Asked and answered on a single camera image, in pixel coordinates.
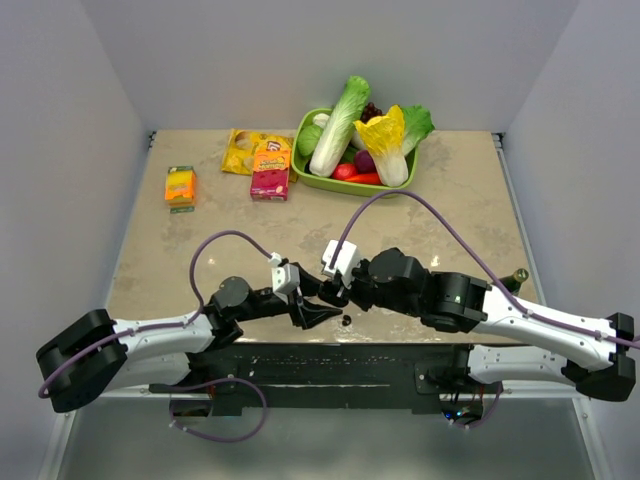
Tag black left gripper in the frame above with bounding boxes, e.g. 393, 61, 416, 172
234, 264, 342, 329

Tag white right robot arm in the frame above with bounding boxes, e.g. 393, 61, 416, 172
295, 243, 636, 402

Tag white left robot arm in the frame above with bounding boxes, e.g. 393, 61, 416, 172
36, 263, 338, 413

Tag orange toy carrot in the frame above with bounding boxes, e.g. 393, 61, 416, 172
345, 172, 382, 185

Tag red toy tomato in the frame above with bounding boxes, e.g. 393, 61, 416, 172
331, 163, 358, 181

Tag red snack box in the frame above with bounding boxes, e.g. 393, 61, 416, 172
249, 150, 291, 201

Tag purple toy onion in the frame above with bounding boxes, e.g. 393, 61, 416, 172
353, 150, 376, 174

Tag green round toy vegetable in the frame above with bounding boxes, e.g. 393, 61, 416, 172
296, 124, 324, 156

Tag yellow napa cabbage toy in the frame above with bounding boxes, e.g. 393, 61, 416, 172
353, 105, 408, 188

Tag yellow chips bag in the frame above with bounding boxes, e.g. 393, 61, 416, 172
220, 129, 296, 182

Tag orange sponge pack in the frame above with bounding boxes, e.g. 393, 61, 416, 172
164, 166, 197, 214

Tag white toy garlic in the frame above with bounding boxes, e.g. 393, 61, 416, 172
312, 113, 330, 129

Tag green glass bottle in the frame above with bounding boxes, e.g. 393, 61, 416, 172
499, 268, 529, 296

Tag green plastic tray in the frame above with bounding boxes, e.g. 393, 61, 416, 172
291, 108, 419, 197

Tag dark toy grapes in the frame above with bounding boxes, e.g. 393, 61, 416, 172
360, 102, 383, 123

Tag green lettuce leaf toy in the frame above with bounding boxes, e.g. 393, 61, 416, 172
401, 105, 435, 156

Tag green napa cabbage toy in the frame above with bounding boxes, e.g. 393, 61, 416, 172
309, 76, 371, 178

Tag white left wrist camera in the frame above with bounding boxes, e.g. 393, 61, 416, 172
268, 252, 300, 304

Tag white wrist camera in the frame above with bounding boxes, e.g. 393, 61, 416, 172
321, 240, 362, 288
268, 252, 300, 304

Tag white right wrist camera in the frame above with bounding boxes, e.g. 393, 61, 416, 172
321, 240, 362, 288

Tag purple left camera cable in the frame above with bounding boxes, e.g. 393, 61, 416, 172
38, 229, 281, 399

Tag purple camera cable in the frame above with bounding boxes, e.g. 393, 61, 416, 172
38, 229, 281, 399
329, 189, 640, 350

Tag black base frame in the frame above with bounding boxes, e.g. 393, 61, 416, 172
171, 343, 499, 415

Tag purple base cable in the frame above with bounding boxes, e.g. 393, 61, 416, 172
168, 378, 269, 445

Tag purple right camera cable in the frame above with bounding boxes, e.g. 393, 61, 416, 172
329, 189, 640, 350

